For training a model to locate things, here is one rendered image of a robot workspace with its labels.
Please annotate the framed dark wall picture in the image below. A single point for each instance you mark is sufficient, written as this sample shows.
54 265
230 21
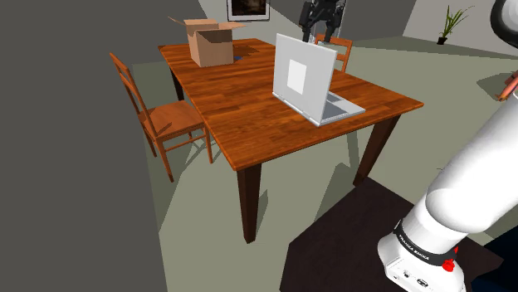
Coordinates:
247 9

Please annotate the dark robot stand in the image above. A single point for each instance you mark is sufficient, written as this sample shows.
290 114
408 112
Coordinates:
344 242

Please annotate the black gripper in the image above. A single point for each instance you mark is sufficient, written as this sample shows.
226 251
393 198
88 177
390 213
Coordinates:
323 10

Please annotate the green potted plant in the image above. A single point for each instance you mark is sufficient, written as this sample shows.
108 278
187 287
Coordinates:
450 24

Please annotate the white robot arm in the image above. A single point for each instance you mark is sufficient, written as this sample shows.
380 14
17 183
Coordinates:
473 190

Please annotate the brown wooden table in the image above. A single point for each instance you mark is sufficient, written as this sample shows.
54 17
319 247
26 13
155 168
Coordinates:
242 105

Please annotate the orange wooden chair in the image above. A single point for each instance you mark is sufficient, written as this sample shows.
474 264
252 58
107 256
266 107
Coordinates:
343 45
170 119
510 87

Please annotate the open cardboard box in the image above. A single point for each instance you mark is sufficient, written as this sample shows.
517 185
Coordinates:
210 46

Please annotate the open silver laptop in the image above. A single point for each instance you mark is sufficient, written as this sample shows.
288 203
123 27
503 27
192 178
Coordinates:
303 72

